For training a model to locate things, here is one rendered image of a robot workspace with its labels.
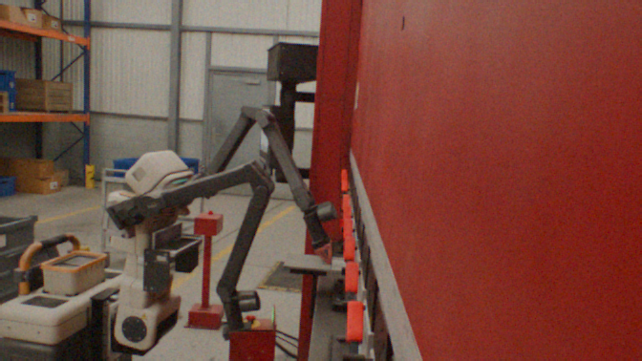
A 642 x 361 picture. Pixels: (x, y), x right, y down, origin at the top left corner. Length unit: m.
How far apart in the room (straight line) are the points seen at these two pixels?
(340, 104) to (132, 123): 7.79
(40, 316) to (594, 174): 2.09
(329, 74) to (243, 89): 6.64
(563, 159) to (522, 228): 0.04
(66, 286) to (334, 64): 1.65
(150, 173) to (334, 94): 1.22
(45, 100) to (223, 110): 2.76
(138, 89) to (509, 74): 10.11
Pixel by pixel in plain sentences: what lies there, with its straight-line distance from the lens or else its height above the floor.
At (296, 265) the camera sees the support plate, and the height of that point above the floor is 1.00.
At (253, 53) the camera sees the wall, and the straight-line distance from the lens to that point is 9.49.
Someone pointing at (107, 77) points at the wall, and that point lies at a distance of 10.63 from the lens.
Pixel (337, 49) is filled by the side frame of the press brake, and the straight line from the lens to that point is 2.89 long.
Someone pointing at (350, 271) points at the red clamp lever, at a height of 1.30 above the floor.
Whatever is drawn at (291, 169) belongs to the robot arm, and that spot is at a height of 1.35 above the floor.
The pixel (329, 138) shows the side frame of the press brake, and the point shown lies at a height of 1.44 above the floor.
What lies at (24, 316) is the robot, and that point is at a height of 0.79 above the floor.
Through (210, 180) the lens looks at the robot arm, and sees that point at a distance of 1.78.
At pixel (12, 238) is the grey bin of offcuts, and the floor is 0.60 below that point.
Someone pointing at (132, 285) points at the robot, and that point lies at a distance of 2.14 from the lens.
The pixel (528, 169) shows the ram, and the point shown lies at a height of 1.56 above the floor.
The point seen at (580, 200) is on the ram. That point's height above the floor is 1.56.
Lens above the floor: 1.58
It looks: 8 degrees down
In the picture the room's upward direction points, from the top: 4 degrees clockwise
